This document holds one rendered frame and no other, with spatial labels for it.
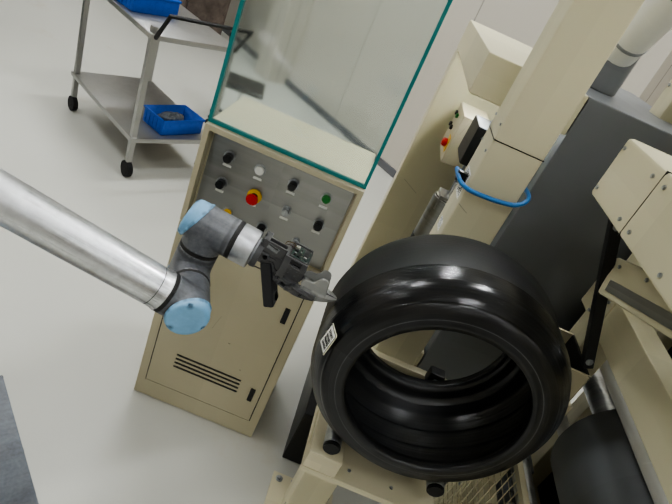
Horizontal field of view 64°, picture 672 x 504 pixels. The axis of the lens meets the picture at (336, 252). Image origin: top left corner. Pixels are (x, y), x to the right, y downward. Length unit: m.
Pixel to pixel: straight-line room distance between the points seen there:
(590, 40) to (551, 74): 0.10
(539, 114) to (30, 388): 2.10
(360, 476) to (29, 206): 1.01
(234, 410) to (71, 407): 0.64
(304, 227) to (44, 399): 1.27
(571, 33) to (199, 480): 1.96
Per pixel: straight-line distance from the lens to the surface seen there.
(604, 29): 1.34
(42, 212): 1.05
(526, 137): 1.36
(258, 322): 2.08
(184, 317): 1.12
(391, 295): 1.10
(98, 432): 2.41
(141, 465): 2.34
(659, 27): 1.84
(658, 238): 1.11
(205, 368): 2.31
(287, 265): 1.17
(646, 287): 1.33
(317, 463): 1.45
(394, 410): 1.57
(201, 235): 1.18
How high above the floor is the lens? 1.94
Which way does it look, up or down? 30 degrees down
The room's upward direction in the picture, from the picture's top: 25 degrees clockwise
